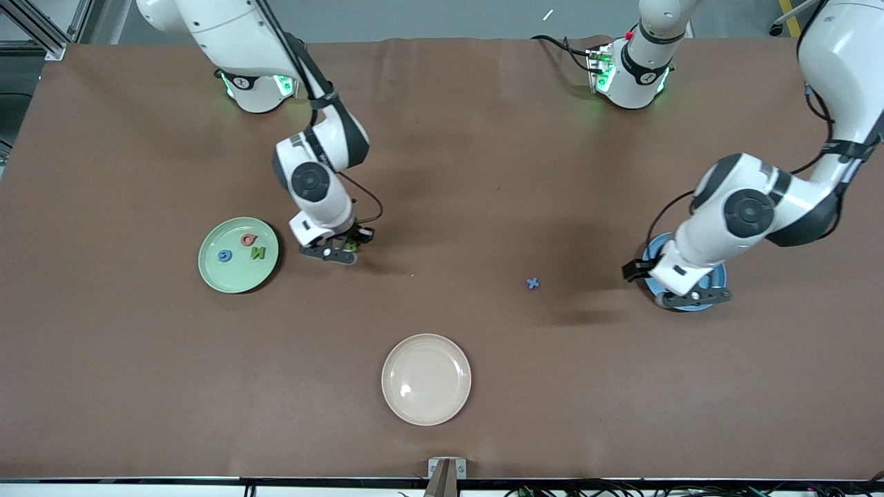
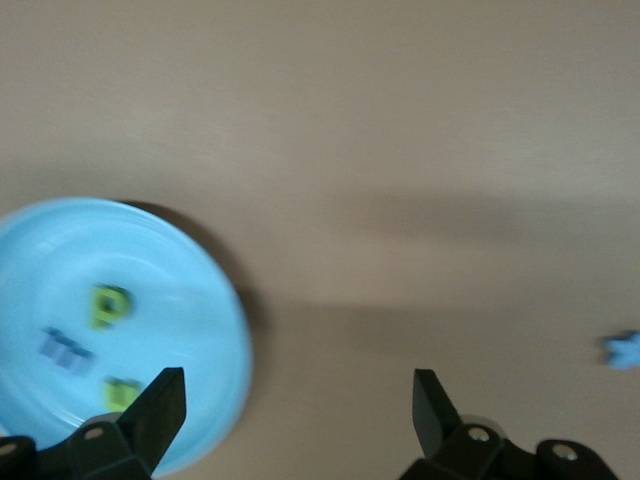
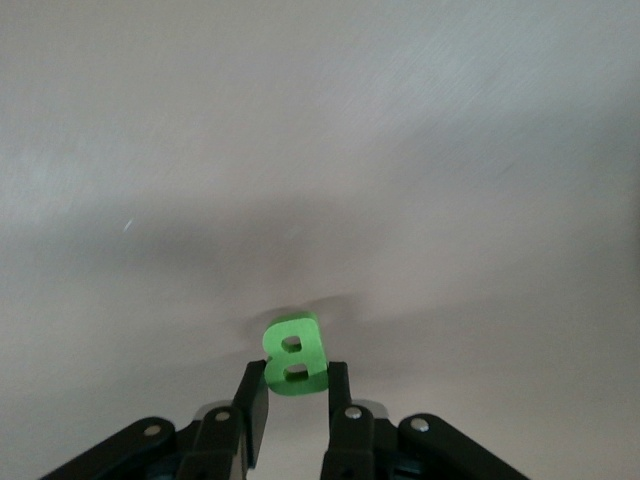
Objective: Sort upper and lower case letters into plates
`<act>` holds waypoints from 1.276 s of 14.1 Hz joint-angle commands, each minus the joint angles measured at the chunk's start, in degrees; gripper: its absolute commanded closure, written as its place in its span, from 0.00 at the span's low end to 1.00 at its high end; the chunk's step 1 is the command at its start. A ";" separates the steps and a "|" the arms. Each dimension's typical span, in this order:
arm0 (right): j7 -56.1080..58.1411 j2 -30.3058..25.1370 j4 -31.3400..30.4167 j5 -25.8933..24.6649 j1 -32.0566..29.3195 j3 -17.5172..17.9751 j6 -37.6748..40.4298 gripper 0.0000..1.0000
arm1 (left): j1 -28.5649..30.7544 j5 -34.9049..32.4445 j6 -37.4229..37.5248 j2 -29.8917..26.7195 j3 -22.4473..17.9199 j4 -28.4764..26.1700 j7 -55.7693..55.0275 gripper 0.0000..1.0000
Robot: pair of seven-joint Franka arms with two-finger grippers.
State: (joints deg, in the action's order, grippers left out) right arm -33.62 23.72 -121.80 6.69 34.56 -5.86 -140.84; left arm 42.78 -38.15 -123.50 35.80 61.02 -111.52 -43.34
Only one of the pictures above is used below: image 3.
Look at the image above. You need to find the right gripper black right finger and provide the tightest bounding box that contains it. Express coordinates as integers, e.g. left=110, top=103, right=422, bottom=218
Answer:
left=319, top=360, right=531, bottom=480

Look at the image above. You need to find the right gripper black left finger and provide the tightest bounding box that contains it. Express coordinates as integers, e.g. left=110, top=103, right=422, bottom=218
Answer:
left=39, top=359, right=271, bottom=480

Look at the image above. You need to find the green letter B block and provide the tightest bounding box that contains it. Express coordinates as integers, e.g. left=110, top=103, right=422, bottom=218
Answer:
left=261, top=310, right=331, bottom=399

